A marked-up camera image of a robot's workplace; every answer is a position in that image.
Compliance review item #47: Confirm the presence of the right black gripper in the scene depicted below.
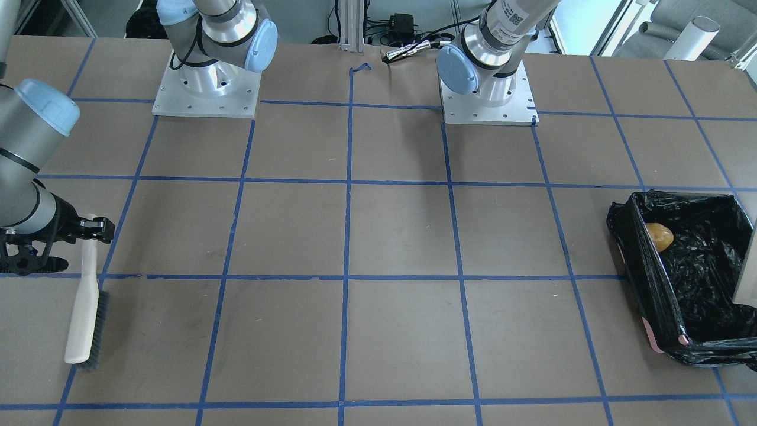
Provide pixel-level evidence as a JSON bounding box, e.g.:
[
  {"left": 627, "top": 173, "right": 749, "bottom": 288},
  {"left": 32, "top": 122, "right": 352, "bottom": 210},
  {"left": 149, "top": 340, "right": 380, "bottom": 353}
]
[{"left": 1, "top": 189, "right": 115, "bottom": 276}]

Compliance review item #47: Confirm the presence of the aluminium frame post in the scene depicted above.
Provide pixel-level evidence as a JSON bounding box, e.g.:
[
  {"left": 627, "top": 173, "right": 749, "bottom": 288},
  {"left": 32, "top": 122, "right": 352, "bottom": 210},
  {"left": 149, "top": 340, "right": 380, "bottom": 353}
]
[{"left": 335, "top": 1, "right": 367, "bottom": 56}]

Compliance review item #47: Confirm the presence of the beige plastic dustpan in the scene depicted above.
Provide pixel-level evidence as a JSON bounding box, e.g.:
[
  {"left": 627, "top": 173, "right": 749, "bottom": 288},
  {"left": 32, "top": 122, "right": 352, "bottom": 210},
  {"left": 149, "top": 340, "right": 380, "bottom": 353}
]
[{"left": 732, "top": 224, "right": 756, "bottom": 308}]

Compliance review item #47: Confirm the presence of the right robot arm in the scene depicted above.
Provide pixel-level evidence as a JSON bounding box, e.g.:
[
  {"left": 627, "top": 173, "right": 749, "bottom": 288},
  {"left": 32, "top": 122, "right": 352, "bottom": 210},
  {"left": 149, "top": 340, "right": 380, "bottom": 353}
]
[{"left": 1, "top": 79, "right": 115, "bottom": 276}]

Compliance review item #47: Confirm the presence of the white hand brush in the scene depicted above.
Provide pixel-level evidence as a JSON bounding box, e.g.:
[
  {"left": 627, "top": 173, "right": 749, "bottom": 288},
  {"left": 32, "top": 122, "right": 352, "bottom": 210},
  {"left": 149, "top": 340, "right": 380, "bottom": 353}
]
[{"left": 64, "top": 239, "right": 109, "bottom": 370}]

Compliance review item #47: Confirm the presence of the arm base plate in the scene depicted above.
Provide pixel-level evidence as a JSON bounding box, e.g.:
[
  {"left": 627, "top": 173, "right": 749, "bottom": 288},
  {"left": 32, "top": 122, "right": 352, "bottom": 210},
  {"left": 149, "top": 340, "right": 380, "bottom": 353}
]
[
  {"left": 151, "top": 51, "right": 263, "bottom": 119},
  {"left": 439, "top": 62, "right": 540, "bottom": 126}
]

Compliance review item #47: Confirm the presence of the yellow toy potato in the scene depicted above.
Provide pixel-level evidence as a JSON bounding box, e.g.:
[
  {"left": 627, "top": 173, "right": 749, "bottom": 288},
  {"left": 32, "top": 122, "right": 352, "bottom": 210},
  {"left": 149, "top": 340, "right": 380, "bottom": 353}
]
[{"left": 645, "top": 222, "right": 674, "bottom": 253}]

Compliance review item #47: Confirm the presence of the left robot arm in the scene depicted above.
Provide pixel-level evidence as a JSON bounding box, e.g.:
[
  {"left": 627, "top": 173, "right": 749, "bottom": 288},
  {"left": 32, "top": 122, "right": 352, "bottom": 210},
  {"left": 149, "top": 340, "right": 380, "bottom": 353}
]
[{"left": 436, "top": 1, "right": 559, "bottom": 107}]

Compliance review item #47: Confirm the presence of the black lined trash bin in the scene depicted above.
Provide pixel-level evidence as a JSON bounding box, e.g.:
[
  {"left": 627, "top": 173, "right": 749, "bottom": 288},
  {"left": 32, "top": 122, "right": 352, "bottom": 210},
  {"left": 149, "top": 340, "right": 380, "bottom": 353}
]
[{"left": 606, "top": 191, "right": 756, "bottom": 370}]

